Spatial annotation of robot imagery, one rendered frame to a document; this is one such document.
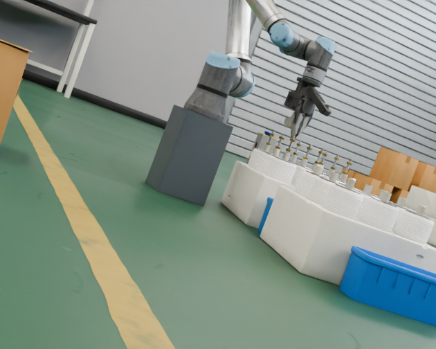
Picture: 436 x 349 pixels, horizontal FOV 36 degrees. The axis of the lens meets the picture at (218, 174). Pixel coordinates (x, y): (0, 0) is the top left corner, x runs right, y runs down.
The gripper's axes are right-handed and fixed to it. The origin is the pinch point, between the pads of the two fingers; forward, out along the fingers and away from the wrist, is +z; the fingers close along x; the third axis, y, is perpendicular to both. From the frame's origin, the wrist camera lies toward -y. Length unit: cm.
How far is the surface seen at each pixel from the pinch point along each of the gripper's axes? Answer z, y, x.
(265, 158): 11.6, 10.4, -2.1
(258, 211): 29.1, -2.9, 8.6
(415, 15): -193, 272, -531
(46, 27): -20, 464, -190
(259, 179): 18.9, 1.8, 8.5
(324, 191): 12.9, -36.8, 29.2
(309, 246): 27, -46, 42
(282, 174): 14.3, -3.0, 3.2
